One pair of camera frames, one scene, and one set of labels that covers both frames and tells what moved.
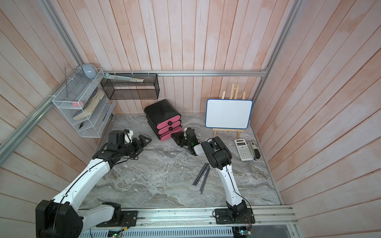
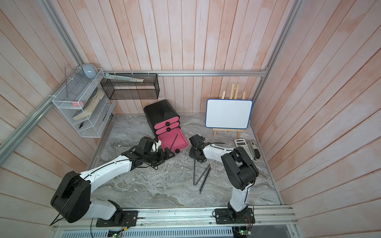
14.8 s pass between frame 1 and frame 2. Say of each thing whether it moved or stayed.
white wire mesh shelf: stayed
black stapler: stayed
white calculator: stayed
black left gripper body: moved
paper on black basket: stayed
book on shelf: stayed
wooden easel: stayed
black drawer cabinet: moved
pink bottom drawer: moved
